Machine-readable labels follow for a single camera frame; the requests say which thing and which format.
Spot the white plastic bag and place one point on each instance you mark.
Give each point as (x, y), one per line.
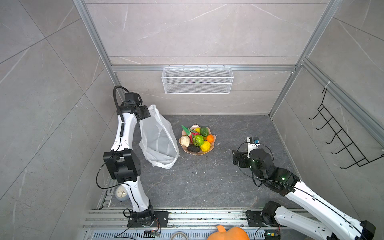
(158, 141)

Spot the pink dragon fruit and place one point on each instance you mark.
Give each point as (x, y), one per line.
(190, 133)

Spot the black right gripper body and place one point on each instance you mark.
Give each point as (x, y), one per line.
(245, 162)

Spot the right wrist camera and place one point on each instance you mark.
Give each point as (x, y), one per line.
(253, 143)

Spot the grey round alarm clock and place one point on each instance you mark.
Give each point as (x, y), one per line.
(121, 194)

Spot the dark brown avocado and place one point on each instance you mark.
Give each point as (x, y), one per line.
(193, 149)

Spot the green avocado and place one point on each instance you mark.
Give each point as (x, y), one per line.
(204, 131)

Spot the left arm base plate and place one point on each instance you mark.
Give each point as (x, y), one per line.
(159, 219)

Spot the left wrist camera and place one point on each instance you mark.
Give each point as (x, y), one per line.
(133, 99)

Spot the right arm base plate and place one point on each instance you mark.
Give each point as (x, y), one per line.
(258, 219)

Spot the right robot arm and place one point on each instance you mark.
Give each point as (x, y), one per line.
(328, 222)

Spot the black wire hook rack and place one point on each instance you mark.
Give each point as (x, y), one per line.
(348, 145)

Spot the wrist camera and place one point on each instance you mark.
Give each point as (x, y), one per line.
(133, 99)
(253, 143)

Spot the orange fruit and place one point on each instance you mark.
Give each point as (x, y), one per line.
(210, 138)

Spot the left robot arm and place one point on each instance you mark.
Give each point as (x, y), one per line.
(123, 164)

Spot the bright green custard apple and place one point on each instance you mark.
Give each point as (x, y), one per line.
(198, 140)

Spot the white wire mesh basket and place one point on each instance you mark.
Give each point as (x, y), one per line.
(197, 80)

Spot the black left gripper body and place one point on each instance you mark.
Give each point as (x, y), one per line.
(144, 113)

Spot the yellow lemon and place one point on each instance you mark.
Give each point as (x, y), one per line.
(205, 147)

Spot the orange pumpkin toy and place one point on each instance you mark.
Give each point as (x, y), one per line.
(234, 233)

